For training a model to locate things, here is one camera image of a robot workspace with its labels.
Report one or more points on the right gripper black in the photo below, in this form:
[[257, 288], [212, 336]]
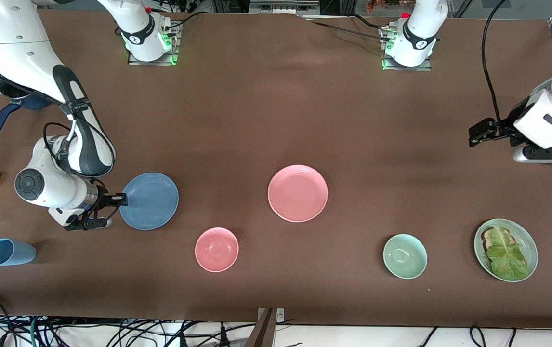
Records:
[[103, 198]]

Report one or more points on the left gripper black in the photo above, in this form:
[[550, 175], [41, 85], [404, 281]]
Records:
[[503, 129]]

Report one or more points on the blue plate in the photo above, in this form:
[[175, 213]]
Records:
[[151, 201]]

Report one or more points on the pink plate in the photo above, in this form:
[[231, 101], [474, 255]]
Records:
[[297, 193]]

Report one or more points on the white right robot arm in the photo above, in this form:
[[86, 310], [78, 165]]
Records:
[[11, 48]]

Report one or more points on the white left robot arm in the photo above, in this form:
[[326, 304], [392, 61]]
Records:
[[418, 33]]

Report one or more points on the toasted bread slice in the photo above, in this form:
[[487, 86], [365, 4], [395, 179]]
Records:
[[487, 237]]

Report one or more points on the green plate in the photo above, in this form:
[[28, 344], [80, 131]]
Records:
[[527, 241]]

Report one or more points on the pink bowl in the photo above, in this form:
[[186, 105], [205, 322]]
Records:
[[216, 249]]

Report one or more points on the blue cup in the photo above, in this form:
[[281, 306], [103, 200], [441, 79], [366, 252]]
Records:
[[11, 252]]

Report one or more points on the green lettuce leaf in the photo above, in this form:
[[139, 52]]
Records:
[[507, 258]]

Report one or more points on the green bowl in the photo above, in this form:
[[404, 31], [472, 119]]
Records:
[[405, 256]]

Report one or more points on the orange dried plant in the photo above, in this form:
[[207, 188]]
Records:
[[382, 5]]

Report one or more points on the brown table cover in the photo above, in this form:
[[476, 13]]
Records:
[[276, 120]]

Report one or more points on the brown post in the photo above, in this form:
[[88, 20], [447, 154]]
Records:
[[262, 332]]

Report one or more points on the small metal bracket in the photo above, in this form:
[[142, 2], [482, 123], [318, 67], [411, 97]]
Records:
[[281, 315]]

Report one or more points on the aluminium frame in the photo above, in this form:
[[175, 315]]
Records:
[[281, 7]]

